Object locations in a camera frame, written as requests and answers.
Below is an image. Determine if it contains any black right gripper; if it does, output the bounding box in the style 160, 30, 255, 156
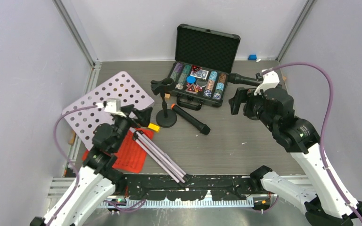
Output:
229, 86, 277, 132

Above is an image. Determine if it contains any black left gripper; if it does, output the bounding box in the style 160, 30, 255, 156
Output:
112, 104, 151, 152

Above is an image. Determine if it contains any black microphone plain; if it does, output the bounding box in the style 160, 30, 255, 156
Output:
228, 73, 261, 87

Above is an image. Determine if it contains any black round-base mic stand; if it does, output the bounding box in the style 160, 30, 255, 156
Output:
150, 77, 177, 128

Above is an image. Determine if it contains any red sheet music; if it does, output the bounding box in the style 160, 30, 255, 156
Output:
82, 128, 155, 174

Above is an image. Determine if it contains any black microphone orange ring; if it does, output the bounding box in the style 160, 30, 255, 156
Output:
171, 103, 211, 136

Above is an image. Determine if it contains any lilac tripod music stand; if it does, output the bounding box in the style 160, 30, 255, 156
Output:
61, 72, 189, 185

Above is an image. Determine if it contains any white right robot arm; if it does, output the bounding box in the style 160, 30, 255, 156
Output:
229, 88, 362, 226

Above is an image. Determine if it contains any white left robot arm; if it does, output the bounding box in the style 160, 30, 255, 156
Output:
30, 101, 153, 226

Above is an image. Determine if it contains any small yellow block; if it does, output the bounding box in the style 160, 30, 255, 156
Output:
148, 123, 161, 132

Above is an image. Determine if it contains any small blue block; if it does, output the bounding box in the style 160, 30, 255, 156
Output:
247, 54, 257, 61

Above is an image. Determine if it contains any silver dealer button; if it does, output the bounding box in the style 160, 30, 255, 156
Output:
196, 79, 207, 87

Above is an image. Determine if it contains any blue playing card deck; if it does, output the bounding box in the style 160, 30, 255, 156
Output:
190, 69, 209, 80

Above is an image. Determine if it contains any red triangle token lower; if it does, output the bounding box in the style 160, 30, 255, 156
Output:
185, 84, 199, 94

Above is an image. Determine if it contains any blue round chip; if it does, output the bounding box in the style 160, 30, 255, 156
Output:
186, 76, 196, 84

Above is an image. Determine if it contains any black poker chip case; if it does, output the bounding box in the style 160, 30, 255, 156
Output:
168, 24, 240, 111

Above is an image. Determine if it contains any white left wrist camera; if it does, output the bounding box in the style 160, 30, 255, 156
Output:
96, 98, 122, 117

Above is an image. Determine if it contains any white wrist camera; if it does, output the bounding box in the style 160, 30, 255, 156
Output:
96, 98, 122, 117
254, 71, 280, 96

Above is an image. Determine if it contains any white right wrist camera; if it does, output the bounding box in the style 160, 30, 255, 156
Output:
254, 71, 280, 96

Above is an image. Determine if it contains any wooden block on rail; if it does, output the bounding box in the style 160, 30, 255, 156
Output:
68, 131, 76, 145

